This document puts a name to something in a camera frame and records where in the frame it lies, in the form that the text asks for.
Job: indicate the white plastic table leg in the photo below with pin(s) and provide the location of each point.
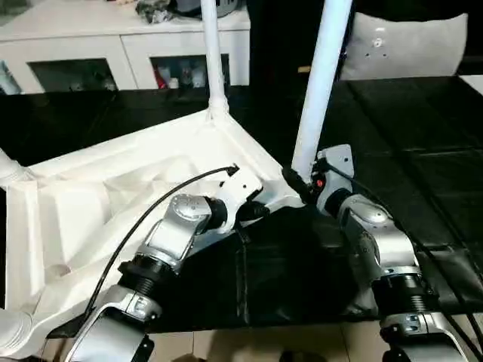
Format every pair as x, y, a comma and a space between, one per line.
15, 332
320, 94
11, 167
213, 56

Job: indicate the white plastic table top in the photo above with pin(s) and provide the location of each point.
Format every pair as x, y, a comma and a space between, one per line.
113, 188

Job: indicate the black cabinet gold label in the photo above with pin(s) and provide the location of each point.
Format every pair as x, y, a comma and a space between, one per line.
279, 37

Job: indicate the red bottle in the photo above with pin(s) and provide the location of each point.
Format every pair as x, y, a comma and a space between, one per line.
161, 78

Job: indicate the white flat board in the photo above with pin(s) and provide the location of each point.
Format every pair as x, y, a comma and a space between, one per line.
473, 83

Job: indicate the dark helmet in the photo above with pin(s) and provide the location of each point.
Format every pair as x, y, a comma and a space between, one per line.
226, 7

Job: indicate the black bundle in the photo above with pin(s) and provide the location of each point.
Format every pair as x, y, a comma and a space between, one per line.
154, 11

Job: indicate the white cabinet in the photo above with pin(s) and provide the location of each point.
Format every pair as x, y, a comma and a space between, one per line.
94, 41

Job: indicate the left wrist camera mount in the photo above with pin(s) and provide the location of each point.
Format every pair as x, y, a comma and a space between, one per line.
241, 188

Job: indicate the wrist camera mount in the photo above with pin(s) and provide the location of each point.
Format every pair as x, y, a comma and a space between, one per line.
337, 162
241, 188

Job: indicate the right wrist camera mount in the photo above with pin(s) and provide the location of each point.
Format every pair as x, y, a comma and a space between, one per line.
337, 162

